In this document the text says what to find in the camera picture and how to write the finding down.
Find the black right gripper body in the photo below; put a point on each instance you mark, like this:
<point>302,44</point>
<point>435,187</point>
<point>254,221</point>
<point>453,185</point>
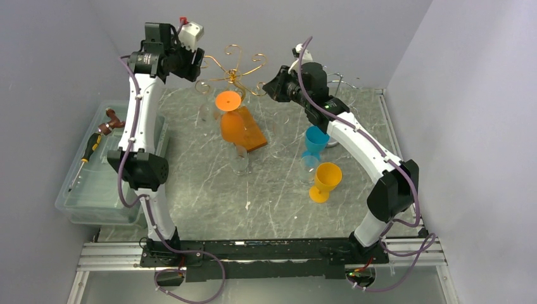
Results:
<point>292,88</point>

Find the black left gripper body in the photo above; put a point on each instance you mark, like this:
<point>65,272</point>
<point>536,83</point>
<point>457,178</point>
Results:
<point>182,58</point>

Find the clear wine glass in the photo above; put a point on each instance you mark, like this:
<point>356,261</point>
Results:
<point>208,113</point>

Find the gold wire glass rack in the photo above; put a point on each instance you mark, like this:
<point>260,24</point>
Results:
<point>254,137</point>

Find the orange plastic goblet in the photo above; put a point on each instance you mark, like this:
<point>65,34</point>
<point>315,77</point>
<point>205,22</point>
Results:
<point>231,123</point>

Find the yellow plastic goblet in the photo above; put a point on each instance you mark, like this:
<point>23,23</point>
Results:
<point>327,177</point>

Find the clear plastic storage box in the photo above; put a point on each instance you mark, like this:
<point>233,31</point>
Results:
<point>91,197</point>

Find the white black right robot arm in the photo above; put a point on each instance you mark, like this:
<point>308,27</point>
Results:
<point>395,181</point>

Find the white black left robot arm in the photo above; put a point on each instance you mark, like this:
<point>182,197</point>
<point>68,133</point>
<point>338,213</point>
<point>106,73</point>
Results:
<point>142,173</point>

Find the clear pink tinted glass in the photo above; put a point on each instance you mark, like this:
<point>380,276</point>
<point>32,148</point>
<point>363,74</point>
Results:
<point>279,129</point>

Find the clear small glass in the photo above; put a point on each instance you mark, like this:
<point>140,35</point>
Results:
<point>239,159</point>

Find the clear tall glass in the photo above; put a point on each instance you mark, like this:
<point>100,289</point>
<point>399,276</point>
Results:
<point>308,166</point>

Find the blue plastic goblet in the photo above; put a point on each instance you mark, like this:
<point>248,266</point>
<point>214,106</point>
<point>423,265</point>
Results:
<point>315,142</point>

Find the brown bronze faucet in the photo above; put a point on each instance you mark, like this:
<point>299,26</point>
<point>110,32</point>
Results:
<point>113,123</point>

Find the black yellow screwdriver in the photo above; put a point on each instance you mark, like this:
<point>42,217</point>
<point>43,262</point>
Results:
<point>91,145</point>

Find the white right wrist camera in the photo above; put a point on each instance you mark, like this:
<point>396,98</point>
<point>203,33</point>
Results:
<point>301,55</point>

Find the chrome wire glass rack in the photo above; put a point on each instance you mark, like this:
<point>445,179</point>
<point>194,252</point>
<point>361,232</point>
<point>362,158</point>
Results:
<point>345,91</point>

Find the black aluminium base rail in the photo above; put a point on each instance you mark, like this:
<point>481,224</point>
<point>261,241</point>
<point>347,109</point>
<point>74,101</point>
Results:
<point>330,258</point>

